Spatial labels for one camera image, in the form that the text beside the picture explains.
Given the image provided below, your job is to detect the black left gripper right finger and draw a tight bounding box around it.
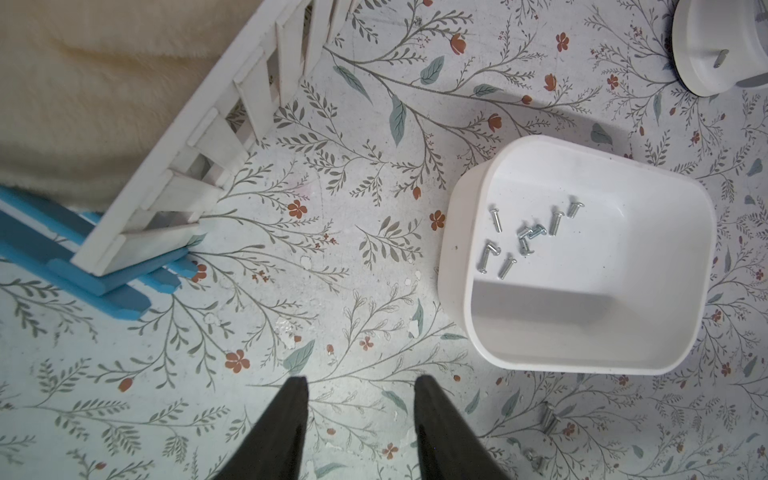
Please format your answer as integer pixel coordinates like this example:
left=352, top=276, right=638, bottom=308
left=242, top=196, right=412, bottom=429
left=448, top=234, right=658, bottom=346
left=414, top=375, right=508, bottom=479

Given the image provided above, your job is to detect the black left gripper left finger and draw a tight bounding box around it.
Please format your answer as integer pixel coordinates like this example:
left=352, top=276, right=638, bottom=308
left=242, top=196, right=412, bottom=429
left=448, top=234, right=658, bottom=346
left=215, top=377, right=309, bottom=480

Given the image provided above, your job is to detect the silver screw in box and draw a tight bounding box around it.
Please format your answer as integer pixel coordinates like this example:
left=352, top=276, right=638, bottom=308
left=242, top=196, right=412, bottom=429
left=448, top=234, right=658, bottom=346
left=548, top=210, right=565, bottom=236
left=497, top=253, right=518, bottom=280
left=518, top=224, right=548, bottom=240
left=518, top=236, right=534, bottom=257
left=489, top=208, right=503, bottom=233
left=566, top=201, right=585, bottom=218
left=477, top=240, right=501, bottom=274

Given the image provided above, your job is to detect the white storage box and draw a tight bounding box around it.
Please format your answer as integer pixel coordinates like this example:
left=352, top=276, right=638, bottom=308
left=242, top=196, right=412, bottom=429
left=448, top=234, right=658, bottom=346
left=438, top=135, right=716, bottom=375

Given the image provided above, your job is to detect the silver screw on table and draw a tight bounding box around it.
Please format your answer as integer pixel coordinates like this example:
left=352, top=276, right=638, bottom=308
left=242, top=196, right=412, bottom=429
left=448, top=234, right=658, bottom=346
left=523, top=449, right=547, bottom=476
left=540, top=402, right=560, bottom=436

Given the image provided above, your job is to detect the blue white slatted crate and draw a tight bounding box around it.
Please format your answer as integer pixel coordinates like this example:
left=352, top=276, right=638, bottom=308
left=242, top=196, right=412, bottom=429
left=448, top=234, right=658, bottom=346
left=1, top=1, right=355, bottom=320

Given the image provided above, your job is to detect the cream plush cloth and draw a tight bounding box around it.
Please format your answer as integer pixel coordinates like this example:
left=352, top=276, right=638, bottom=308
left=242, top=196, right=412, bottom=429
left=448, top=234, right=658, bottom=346
left=1, top=1, right=258, bottom=210

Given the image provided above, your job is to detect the white alarm clock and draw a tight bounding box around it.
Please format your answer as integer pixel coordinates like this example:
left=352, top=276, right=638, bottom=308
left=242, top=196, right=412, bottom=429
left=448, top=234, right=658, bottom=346
left=672, top=0, right=767, bottom=97

